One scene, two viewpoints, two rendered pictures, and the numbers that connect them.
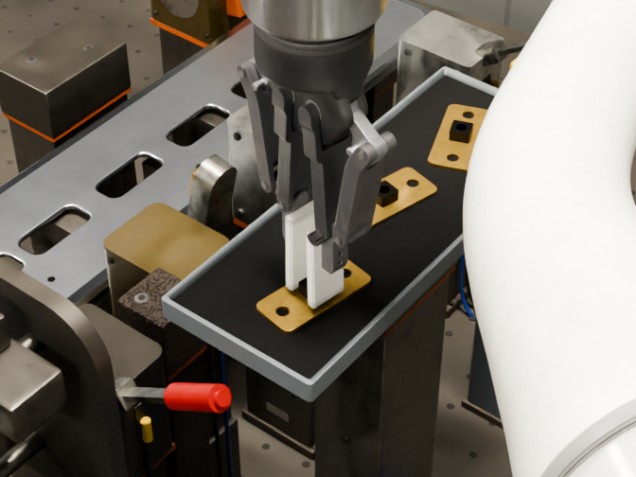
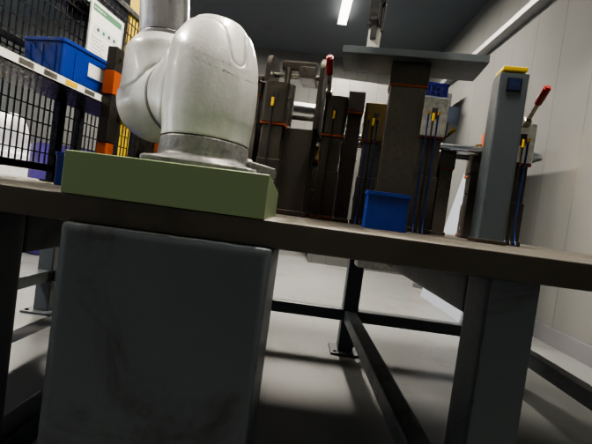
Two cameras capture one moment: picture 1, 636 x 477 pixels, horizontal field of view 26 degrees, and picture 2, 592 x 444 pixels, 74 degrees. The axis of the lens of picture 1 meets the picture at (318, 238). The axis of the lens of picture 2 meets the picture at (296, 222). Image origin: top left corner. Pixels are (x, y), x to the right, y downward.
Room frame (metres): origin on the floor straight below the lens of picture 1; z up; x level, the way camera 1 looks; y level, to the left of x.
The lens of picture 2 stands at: (0.06, -0.88, 0.72)
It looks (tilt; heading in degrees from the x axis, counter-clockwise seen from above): 2 degrees down; 61
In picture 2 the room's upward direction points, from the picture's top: 8 degrees clockwise
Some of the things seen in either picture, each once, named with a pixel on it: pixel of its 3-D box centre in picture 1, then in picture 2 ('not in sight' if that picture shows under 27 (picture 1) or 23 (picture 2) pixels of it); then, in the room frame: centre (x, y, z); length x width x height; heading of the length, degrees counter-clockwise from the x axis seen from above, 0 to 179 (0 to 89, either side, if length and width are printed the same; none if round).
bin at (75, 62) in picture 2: not in sight; (78, 74); (0.02, 0.77, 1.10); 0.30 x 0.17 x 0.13; 47
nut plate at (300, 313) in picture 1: (313, 289); not in sight; (0.72, 0.00, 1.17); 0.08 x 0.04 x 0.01; 131
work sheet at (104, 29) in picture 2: not in sight; (102, 47); (0.09, 1.05, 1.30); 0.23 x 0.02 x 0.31; 52
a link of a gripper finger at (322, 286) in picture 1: (325, 261); (373, 40); (0.71, -0.01, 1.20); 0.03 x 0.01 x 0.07; 131
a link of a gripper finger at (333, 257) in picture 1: (343, 246); (373, 27); (0.70, -0.02, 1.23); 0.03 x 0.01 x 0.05; 41
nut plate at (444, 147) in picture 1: (461, 132); not in sight; (0.90, -0.12, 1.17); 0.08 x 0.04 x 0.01; 163
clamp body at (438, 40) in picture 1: (451, 178); (512, 186); (1.19, -0.15, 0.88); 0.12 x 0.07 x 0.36; 52
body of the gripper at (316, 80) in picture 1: (314, 71); not in sight; (0.72, 0.00, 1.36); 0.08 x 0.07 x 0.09; 41
